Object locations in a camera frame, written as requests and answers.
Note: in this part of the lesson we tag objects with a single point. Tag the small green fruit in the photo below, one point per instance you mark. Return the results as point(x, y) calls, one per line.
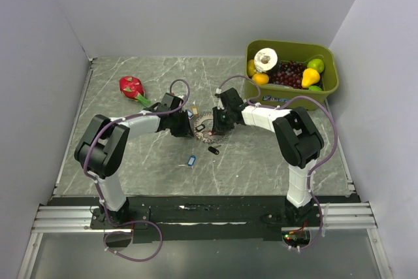
point(315, 88)

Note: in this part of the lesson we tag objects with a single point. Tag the black key tag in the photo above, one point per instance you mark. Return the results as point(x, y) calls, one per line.
point(200, 127)

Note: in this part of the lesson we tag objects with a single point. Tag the black key fob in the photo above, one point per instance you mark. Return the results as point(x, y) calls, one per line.
point(214, 149)

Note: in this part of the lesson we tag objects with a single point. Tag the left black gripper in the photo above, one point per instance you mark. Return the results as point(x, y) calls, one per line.
point(185, 131)

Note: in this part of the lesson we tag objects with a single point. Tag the dark red grapes bunch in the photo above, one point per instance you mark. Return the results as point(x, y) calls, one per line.
point(287, 74)

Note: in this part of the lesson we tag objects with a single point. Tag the yellow lemon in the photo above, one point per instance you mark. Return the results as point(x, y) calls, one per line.
point(251, 70)

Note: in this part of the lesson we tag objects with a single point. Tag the aluminium frame rail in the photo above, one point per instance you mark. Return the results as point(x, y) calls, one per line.
point(57, 219)

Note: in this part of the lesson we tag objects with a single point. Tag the yellow pear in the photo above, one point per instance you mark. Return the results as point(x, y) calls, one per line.
point(310, 77)

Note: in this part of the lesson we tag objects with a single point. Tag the orange fruit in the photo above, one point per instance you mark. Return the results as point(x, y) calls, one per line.
point(260, 78)

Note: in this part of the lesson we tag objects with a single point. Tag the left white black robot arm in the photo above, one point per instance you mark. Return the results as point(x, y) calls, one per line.
point(101, 149)

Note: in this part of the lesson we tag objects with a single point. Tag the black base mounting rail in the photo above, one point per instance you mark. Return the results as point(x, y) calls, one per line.
point(218, 217)

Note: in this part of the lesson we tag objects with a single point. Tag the olive green plastic bin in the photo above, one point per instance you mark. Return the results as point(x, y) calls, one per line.
point(298, 52)

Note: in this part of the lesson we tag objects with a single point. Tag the loose blue key tag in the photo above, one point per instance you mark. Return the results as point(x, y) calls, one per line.
point(190, 162)

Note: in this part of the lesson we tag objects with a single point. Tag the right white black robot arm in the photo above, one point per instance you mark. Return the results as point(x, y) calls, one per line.
point(299, 141)

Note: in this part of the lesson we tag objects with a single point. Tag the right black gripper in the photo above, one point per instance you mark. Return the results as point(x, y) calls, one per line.
point(217, 127)

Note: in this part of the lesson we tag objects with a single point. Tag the red dragon fruit toy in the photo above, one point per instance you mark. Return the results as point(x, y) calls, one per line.
point(133, 89)

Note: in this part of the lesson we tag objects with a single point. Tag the green lime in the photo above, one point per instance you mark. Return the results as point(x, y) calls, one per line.
point(316, 64)

